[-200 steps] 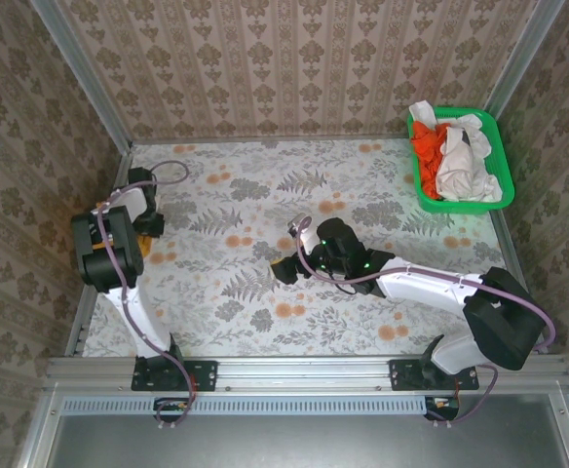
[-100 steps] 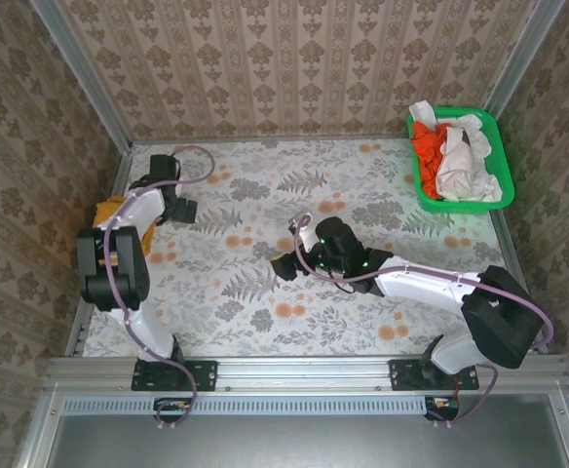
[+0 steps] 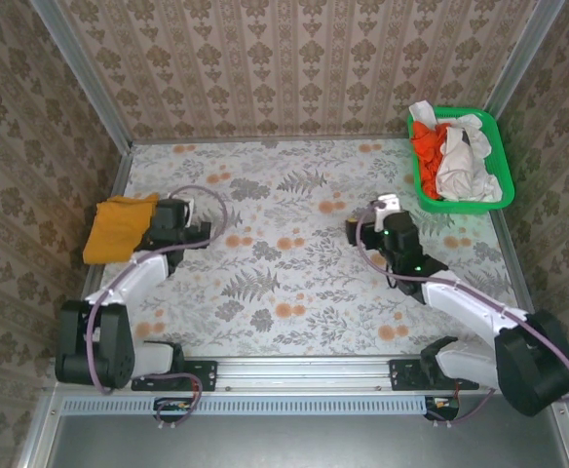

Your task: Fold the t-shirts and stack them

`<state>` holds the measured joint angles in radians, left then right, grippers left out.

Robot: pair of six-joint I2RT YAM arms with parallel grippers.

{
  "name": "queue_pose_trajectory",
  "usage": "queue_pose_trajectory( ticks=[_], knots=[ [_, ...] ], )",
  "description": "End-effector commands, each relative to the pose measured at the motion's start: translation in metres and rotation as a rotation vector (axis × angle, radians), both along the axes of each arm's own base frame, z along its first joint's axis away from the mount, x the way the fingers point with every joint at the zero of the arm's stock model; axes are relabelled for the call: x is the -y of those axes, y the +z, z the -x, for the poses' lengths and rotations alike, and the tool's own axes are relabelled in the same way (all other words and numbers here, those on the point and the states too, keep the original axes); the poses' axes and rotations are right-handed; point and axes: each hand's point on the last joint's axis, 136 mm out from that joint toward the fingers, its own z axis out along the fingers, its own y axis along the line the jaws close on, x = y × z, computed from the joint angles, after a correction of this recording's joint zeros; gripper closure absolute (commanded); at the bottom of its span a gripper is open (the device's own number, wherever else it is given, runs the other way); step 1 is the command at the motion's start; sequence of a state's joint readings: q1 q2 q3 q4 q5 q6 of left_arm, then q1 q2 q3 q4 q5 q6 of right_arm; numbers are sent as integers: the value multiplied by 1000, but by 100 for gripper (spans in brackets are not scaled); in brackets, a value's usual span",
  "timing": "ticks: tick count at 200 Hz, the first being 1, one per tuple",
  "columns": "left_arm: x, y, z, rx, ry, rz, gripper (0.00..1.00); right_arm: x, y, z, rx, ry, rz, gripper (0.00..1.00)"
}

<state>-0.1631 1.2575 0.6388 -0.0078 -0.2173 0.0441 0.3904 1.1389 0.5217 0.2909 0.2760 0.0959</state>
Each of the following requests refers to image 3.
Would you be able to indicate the orange-yellow printed t-shirt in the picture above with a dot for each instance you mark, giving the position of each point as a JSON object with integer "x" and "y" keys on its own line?
{"x": 114, "y": 229}

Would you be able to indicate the green plastic basket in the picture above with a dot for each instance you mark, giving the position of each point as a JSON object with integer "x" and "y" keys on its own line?
{"x": 504, "y": 146}

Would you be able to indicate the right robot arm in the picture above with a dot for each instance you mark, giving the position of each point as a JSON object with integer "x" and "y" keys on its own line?
{"x": 533, "y": 370}

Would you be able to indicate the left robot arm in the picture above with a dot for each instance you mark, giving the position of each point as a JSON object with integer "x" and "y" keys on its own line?
{"x": 104, "y": 351}

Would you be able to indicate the red-orange t-shirt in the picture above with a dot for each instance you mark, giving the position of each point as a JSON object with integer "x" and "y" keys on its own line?
{"x": 426, "y": 156}

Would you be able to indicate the white t-shirt black print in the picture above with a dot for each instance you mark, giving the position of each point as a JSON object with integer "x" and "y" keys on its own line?
{"x": 460, "y": 166}

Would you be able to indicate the plain white t-shirt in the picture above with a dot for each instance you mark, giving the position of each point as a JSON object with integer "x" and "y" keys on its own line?
{"x": 421, "y": 113}

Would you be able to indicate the grey metal panel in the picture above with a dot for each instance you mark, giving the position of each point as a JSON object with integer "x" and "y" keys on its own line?
{"x": 304, "y": 443}

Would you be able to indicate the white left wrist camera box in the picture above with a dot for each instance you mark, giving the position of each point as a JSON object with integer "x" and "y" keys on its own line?
{"x": 190, "y": 205}

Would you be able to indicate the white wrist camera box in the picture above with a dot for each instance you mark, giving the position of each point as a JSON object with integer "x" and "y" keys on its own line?
{"x": 190, "y": 205}
{"x": 389, "y": 202}

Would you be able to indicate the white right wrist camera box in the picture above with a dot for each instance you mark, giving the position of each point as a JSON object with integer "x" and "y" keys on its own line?
{"x": 389, "y": 202}

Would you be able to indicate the aluminium table side rail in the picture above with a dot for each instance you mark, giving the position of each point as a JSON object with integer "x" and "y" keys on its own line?
{"x": 121, "y": 170}
{"x": 510, "y": 253}

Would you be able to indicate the thin aluminium table rail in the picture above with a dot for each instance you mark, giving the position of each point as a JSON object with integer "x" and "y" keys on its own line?
{"x": 289, "y": 139}

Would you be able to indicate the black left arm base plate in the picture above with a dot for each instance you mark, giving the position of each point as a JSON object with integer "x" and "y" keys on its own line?
{"x": 205, "y": 375}

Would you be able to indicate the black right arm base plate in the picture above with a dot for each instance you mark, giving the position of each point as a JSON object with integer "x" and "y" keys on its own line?
{"x": 401, "y": 375}

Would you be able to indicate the aluminium mounting rail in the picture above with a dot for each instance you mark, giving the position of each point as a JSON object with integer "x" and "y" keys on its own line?
{"x": 304, "y": 373}

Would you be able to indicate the aluminium frame post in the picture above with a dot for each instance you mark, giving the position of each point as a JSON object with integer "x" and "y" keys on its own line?
{"x": 82, "y": 73}
{"x": 523, "y": 63}

